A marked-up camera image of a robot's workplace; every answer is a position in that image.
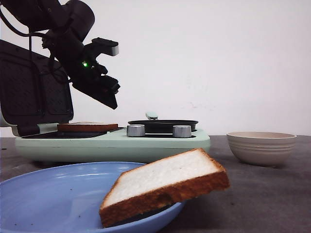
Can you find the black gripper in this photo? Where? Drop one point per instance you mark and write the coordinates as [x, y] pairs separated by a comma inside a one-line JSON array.
[[68, 49]]

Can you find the white bread slice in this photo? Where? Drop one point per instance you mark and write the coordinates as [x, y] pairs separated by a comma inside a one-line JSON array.
[[163, 182], [77, 127]]

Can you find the beige ribbed bowl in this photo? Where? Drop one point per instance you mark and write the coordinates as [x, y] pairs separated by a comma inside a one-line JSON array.
[[261, 148]]

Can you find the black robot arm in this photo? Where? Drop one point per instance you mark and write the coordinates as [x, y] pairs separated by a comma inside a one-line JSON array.
[[63, 28]]

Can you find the mint green breakfast maker base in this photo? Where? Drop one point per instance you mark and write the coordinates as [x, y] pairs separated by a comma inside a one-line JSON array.
[[109, 146]]

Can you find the left silver control knob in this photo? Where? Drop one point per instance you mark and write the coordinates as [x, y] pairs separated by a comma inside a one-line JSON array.
[[136, 130]]

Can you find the silver control knob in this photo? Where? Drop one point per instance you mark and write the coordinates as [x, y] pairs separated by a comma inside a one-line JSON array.
[[136, 130], [182, 131]]

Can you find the black round frying pan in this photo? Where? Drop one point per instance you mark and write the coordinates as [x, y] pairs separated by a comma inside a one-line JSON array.
[[154, 125]]

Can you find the right silver control knob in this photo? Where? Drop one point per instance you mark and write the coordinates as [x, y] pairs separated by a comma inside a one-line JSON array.
[[182, 131]]

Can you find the blue plastic plate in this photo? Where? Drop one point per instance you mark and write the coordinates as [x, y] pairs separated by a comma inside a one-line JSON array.
[[66, 199]]

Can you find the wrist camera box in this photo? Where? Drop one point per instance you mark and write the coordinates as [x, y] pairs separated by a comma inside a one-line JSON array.
[[101, 46]]

